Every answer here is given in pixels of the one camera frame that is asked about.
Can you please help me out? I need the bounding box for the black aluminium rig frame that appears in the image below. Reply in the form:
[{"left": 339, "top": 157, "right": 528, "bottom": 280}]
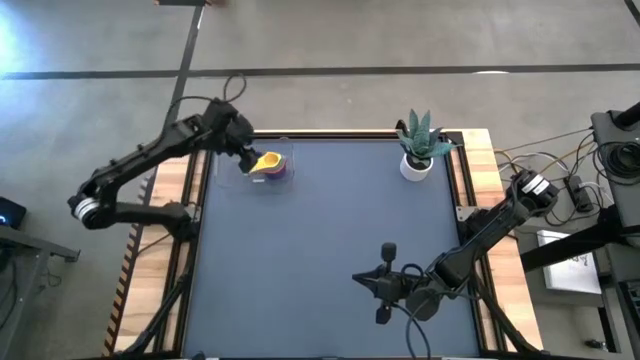
[{"left": 117, "top": 119, "right": 546, "bottom": 360}]

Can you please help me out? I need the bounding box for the yellow extension cable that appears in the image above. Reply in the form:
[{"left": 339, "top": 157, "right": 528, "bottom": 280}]
[{"left": 499, "top": 144, "right": 596, "bottom": 209}]

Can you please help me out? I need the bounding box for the wooden table border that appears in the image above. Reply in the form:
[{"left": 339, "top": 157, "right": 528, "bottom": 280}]
[{"left": 113, "top": 127, "right": 545, "bottom": 357}]

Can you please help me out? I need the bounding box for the yellow measuring cup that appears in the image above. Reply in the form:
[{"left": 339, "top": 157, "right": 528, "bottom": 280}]
[{"left": 248, "top": 151, "right": 287, "bottom": 176}]

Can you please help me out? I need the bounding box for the green plant in white pot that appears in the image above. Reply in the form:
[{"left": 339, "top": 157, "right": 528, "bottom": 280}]
[{"left": 394, "top": 108, "right": 457, "bottom": 183}]

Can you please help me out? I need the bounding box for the purple measuring cup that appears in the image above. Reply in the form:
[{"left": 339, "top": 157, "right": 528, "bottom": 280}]
[{"left": 264, "top": 162, "right": 290, "bottom": 182}]

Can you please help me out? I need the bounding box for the black device blue light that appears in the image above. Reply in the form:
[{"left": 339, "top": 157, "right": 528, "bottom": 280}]
[{"left": 0, "top": 195, "right": 28, "bottom": 230}]

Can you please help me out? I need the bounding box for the black power strip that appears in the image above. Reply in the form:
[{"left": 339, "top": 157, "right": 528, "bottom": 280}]
[{"left": 564, "top": 174, "right": 595, "bottom": 214}]

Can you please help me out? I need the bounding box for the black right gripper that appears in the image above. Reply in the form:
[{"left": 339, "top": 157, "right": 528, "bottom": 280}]
[{"left": 351, "top": 242, "right": 419, "bottom": 326}]

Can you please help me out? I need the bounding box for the black workstation desk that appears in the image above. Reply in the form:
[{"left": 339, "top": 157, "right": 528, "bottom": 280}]
[{"left": 519, "top": 102, "right": 640, "bottom": 274}]

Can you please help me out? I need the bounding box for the yellow black hazard strip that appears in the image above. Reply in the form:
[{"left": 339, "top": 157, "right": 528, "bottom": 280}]
[{"left": 102, "top": 175, "right": 152, "bottom": 357}]

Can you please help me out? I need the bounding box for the clear plastic basket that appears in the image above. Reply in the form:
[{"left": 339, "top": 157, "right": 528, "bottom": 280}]
[{"left": 213, "top": 135, "right": 297, "bottom": 195}]

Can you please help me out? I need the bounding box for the coiled black cable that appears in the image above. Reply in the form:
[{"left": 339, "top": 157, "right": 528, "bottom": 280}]
[{"left": 597, "top": 141, "right": 640, "bottom": 180}]

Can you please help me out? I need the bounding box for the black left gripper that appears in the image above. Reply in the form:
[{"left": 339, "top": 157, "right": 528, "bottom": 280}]
[{"left": 207, "top": 100, "right": 264, "bottom": 175}]

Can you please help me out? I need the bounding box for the grey desk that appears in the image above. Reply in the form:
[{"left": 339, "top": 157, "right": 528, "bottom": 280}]
[{"left": 0, "top": 224, "right": 81, "bottom": 360}]

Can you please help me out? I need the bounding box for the white printed box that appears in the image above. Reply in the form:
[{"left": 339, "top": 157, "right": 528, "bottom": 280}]
[{"left": 536, "top": 228, "right": 603, "bottom": 295}]

